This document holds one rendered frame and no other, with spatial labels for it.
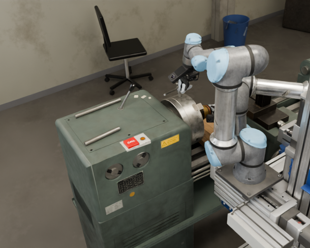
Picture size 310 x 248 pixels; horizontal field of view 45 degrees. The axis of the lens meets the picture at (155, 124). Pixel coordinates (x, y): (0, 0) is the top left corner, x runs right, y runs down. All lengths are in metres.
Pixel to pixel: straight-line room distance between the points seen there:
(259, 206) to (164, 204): 0.64
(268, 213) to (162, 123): 0.69
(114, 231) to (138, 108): 0.68
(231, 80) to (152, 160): 0.71
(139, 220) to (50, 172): 1.73
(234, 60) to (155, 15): 4.01
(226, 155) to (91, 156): 0.63
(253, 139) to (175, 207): 0.82
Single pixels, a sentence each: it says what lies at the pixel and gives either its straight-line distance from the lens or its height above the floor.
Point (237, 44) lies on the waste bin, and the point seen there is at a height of 0.14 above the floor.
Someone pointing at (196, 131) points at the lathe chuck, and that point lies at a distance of 2.17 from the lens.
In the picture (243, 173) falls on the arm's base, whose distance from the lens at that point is 1.75.
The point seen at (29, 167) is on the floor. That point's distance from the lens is 3.88.
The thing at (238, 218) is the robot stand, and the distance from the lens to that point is 1.76.
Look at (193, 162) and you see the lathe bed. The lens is 2.32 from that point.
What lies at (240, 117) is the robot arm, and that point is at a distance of 2.00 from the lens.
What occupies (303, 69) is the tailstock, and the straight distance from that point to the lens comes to 2.92.
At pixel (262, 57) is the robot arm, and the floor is 1.78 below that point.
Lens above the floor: 2.40
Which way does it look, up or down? 35 degrees down
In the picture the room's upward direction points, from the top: 4 degrees counter-clockwise
